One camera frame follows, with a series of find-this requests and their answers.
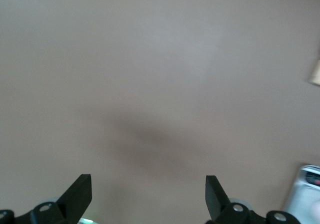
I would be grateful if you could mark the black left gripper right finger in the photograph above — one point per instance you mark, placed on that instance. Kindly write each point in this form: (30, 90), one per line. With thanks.
(217, 204)

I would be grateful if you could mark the silver digital kitchen scale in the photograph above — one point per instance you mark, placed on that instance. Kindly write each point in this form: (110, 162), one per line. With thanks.
(302, 194)

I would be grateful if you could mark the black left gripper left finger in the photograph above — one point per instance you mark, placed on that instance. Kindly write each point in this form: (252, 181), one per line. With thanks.
(70, 204)

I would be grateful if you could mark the wooden cutting board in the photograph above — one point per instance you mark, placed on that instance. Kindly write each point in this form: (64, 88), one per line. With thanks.
(315, 73)

